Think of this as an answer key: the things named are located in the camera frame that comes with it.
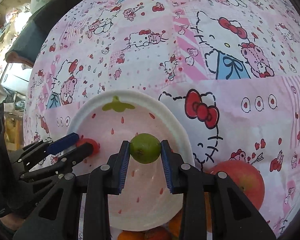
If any small red round fruit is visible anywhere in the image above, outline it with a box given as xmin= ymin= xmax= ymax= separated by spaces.
xmin=76 ymin=138 xmax=100 ymax=156

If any large red apple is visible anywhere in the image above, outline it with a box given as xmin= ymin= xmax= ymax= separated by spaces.
xmin=207 ymin=160 xmax=265 ymax=210

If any green lime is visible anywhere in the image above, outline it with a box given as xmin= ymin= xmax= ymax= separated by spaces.
xmin=129 ymin=133 xmax=161 ymax=164

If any orange tangerine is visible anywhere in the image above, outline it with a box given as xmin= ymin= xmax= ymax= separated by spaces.
xmin=117 ymin=231 xmax=145 ymax=240
xmin=168 ymin=209 xmax=183 ymax=238
xmin=144 ymin=226 xmax=172 ymax=240

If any left hand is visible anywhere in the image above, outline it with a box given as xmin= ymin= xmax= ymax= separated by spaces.
xmin=0 ymin=213 xmax=25 ymax=231

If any white strawberry pattern plate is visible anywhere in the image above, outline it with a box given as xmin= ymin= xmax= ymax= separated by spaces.
xmin=68 ymin=90 xmax=194 ymax=231

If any pink cartoon cat bedsheet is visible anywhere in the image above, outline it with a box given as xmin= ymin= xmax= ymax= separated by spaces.
xmin=24 ymin=0 xmax=300 ymax=237

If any dark blanket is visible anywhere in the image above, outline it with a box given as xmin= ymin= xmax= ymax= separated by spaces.
xmin=5 ymin=0 xmax=83 ymax=67

